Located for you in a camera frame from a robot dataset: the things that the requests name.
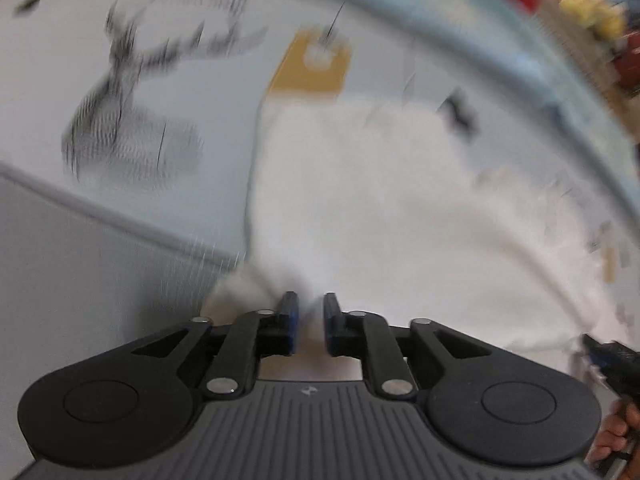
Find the light blue sheet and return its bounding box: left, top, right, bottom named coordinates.
left=280, top=0, right=640, bottom=196

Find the red pillow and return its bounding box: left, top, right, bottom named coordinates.
left=607, top=30, right=640, bottom=111

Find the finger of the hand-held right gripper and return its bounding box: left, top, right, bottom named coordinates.
left=580, top=334, right=640, bottom=402

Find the grey mattress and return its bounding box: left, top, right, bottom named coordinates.
left=0, top=162, right=251, bottom=461

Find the yellow plush toy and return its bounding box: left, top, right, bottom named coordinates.
left=560, top=0, right=627, bottom=43

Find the person's right hand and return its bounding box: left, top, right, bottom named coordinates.
left=585, top=400, right=640, bottom=465

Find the white garment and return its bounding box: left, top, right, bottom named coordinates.
left=200, top=95, right=616, bottom=361

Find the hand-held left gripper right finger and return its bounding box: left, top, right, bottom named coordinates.
left=322, top=292, right=492, bottom=399

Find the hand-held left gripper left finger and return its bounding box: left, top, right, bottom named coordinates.
left=131, top=291, right=301, bottom=400

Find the deer printed bedsheet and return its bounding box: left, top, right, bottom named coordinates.
left=0, top=0, right=640, bottom=311

